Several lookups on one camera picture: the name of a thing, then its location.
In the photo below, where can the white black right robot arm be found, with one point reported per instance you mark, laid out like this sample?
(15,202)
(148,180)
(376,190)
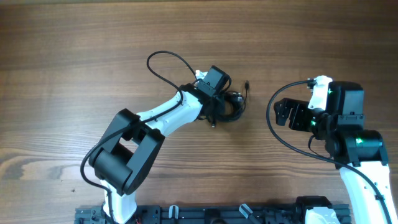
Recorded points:
(335,115)

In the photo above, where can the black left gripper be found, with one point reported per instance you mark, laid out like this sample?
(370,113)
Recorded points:
(219,107)

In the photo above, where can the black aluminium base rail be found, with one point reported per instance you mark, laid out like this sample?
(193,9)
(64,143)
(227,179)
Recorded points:
(154,214)

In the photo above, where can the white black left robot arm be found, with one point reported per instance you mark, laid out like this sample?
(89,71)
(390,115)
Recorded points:
(127,150)

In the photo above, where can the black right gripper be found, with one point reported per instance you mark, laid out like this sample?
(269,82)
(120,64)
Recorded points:
(299,107)

